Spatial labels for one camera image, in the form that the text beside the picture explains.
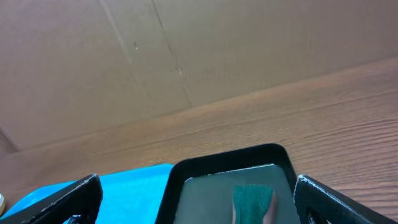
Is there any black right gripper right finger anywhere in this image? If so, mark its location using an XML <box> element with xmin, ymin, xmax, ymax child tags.
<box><xmin>294</xmin><ymin>174</ymin><xmax>397</xmax><ymax>224</ymax></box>

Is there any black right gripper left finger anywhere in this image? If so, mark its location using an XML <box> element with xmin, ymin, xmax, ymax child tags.
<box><xmin>1</xmin><ymin>174</ymin><xmax>103</xmax><ymax>224</ymax></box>

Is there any green orange sponge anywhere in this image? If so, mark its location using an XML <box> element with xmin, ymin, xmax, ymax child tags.
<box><xmin>232</xmin><ymin>184</ymin><xmax>277</xmax><ymax>224</ymax></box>

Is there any white pink plate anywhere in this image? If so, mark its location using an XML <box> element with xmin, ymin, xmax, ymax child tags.
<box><xmin>0</xmin><ymin>194</ymin><xmax>6</xmax><ymax>216</ymax></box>

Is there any teal plastic tray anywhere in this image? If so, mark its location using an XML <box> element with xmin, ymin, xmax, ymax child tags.
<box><xmin>1</xmin><ymin>163</ymin><xmax>174</xmax><ymax>224</ymax></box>

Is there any black water tray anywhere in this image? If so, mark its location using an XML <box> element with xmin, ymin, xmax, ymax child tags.
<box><xmin>155</xmin><ymin>144</ymin><xmax>300</xmax><ymax>224</ymax></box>

